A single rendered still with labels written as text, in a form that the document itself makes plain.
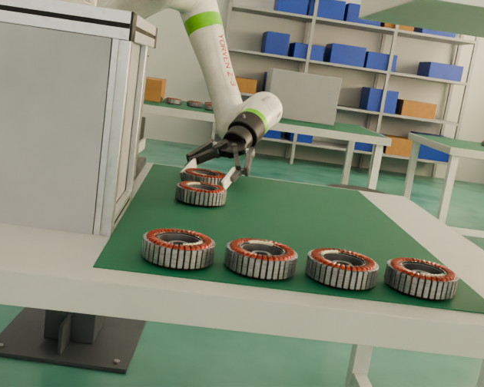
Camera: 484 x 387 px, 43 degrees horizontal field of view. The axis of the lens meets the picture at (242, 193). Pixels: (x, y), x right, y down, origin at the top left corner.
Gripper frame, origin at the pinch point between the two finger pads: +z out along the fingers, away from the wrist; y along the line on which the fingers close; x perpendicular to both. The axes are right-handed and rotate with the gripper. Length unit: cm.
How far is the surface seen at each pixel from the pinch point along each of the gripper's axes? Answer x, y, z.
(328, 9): -198, 184, -567
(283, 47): -231, 225, -522
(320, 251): 23, -46, 37
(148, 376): -81, 27, 13
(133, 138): 26.3, -0.2, 22.8
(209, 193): 11.0, -12.5, 17.1
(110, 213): 29, -13, 46
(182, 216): 14.2, -13.4, 28.9
